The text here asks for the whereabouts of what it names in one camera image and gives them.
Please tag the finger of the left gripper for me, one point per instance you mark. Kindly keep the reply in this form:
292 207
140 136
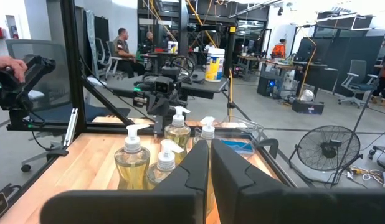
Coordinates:
164 105
152 105

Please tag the black equipment case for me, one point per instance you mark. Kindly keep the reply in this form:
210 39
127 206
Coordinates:
307 107

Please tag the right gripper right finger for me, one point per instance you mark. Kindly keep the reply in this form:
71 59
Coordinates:
273 205

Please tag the black tripod stand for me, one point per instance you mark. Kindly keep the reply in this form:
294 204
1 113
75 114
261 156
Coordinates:
356 130

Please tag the dark grey side table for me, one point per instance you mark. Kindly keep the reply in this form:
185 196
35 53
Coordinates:
208 87

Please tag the brown office desk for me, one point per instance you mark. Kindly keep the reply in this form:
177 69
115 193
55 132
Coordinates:
273 64

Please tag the blue kitchen sponge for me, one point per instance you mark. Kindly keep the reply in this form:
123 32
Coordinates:
239 146

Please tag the black monitor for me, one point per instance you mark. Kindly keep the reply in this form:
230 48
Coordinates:
306 49

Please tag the white plastic bag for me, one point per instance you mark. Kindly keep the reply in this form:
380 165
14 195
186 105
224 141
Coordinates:
306 95

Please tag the black partition panel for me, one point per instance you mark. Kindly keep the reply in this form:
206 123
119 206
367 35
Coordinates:
351 56

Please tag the black aluminium rig frame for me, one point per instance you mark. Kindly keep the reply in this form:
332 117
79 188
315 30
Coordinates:
72 77

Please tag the black floor fan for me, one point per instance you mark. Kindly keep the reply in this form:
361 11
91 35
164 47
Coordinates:
328 149

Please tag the white fire extinguisher cabinet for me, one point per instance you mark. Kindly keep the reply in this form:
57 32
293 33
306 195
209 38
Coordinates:
13 28

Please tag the black computer tower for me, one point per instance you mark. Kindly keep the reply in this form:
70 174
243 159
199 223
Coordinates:
266 85

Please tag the white office chair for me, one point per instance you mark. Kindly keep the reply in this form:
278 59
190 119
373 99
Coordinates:
102 56

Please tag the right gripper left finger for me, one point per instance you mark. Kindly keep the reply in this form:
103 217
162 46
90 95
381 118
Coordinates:
149 205

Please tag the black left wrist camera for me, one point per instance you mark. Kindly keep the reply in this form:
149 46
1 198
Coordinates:
164 85

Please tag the grey mesh office chair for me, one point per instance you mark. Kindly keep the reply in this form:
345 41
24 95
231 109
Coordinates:
49 62

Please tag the yellow-green pump soap bottle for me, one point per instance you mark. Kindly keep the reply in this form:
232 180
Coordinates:
178 132
131 165
166 163
207 132

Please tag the clear plastic bin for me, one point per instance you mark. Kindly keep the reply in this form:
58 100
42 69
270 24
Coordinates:
251 133

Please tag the person's hand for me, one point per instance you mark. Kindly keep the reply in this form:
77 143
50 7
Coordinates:
12 66

